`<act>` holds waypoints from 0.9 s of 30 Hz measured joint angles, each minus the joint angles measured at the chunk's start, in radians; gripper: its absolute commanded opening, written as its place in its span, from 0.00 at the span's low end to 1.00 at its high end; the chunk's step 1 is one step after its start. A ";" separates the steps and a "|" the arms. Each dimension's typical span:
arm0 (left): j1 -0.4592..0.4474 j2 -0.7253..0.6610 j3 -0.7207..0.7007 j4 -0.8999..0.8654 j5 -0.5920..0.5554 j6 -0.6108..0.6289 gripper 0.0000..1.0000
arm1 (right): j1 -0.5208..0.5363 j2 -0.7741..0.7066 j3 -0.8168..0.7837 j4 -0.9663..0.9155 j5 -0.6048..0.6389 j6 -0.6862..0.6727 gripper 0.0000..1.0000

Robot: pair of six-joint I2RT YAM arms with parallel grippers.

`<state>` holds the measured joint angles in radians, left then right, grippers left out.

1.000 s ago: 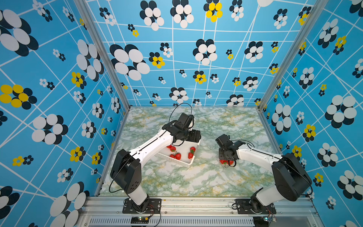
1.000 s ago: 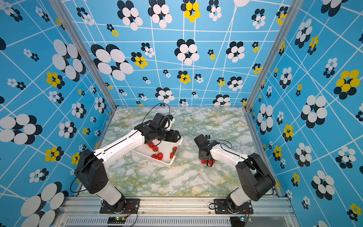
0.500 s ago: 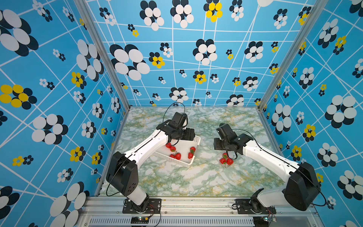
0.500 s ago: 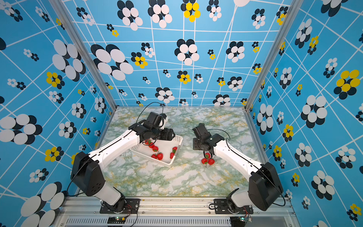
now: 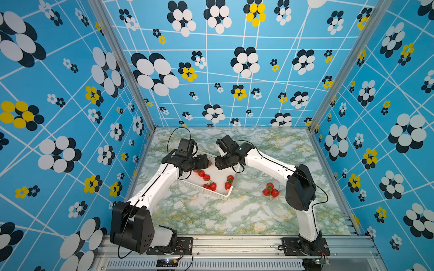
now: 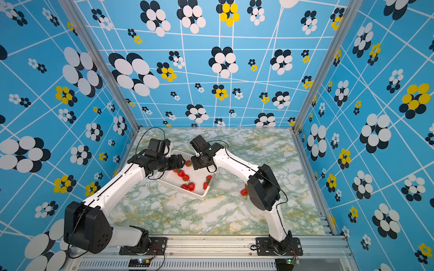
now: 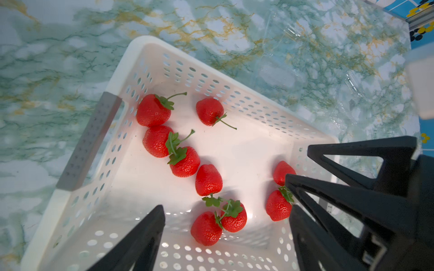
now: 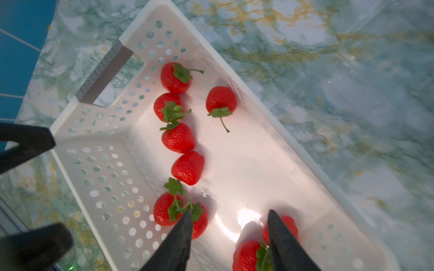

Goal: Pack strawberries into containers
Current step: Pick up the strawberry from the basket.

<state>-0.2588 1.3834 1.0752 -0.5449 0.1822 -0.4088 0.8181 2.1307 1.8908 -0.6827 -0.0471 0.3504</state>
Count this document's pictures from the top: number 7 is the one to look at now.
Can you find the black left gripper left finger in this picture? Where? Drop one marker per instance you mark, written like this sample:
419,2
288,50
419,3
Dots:
138,250

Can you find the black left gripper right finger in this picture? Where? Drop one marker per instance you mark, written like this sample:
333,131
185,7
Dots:
315,248

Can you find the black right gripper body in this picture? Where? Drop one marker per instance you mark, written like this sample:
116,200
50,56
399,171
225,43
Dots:
403,239

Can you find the red strawberry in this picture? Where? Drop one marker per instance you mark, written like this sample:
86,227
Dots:
281,170
279,204
155,110
230,214
210,111
205,229
208,180
184,161
155,139

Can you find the white perforated plastic basket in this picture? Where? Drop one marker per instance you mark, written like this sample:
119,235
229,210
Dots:
111,182

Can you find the aluminium corner post right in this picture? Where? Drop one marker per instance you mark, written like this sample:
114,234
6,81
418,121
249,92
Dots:
423,14

